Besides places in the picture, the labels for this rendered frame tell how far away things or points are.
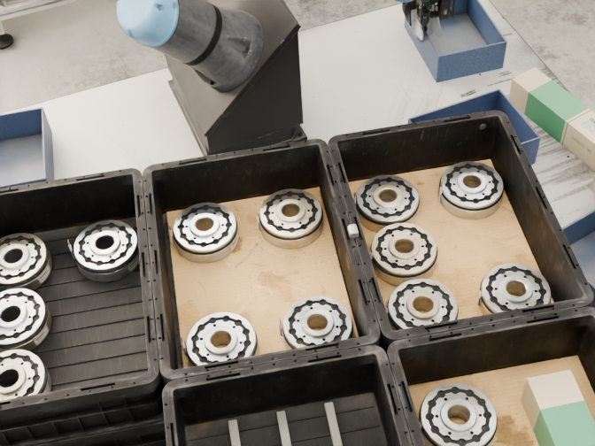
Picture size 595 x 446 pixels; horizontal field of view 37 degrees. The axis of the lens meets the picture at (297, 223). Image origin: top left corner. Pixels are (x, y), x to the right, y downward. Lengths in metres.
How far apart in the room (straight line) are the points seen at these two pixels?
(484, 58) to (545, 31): 1.32
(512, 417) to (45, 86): 2.22
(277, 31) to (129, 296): 0.54
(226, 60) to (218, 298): 0.45
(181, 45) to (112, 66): 1.59
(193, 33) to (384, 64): 0.53
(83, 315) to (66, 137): 0.56
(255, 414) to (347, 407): 0.13
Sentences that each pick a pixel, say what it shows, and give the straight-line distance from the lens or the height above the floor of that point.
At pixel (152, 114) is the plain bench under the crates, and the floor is 0.70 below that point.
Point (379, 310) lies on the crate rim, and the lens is 1.24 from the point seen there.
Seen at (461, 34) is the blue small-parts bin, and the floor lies 0.70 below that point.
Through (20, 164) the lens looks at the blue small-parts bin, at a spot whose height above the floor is 0.70.
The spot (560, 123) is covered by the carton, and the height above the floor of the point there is 0.75.
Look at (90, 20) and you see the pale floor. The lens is 3.36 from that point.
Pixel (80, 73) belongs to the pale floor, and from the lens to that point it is 3.15.
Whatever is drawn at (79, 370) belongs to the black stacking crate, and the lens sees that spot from 1.36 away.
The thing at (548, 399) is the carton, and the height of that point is 0.89.
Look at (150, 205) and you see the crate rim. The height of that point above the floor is 0.92.
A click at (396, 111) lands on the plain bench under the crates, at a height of 0.70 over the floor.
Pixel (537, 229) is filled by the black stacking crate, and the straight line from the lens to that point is 1.41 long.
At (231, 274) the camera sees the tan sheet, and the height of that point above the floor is 0.83.
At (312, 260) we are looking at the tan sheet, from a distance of 1.41.
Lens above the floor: 1.95
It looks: 50 degrees down
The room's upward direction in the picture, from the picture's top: 4 degrees counter-clockwise
